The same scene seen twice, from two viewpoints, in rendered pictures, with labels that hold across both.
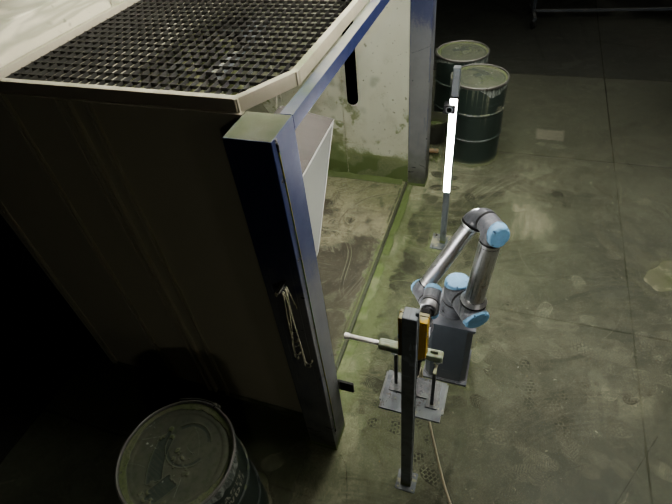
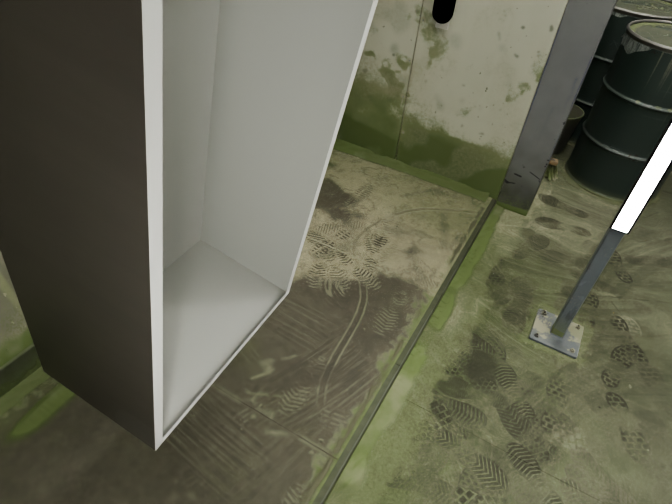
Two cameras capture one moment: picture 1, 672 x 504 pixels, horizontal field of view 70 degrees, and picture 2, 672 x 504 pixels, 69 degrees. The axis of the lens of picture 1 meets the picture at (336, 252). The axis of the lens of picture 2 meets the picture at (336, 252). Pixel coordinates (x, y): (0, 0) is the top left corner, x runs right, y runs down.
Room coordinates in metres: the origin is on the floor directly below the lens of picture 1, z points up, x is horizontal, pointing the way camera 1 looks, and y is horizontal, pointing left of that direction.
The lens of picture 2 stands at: (1.67, -0.05, 1.61)
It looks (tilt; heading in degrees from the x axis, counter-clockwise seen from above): 42 degrees down; 2
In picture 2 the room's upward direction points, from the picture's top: 6 degrees clockwise
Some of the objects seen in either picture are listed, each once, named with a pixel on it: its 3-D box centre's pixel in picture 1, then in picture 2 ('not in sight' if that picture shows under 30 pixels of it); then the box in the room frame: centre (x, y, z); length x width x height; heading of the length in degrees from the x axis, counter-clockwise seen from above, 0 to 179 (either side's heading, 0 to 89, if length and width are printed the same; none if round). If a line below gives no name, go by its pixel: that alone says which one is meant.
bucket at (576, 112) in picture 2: (434, 128); (553, 127); (4.86, -1.31, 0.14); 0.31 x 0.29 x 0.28; 156
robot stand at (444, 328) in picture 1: (450, 337); not in sight; (1.87, -0.70, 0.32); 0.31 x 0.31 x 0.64; 66
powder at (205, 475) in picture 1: (177, 456); not in sight; (1.04, 0.87, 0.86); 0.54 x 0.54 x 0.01
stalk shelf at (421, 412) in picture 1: (413, 395); not in sight; (1.24, -0.30, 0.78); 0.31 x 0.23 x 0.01; 66
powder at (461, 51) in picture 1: (462, 51); (641, 6); (5.17, -1.66, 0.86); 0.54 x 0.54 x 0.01
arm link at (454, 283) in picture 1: (457, 289); not in sight; (1.87, -0.70, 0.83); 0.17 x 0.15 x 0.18; 12
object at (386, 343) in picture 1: (392, 355); not in sight; (1.32, -0.21, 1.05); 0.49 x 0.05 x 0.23; 66
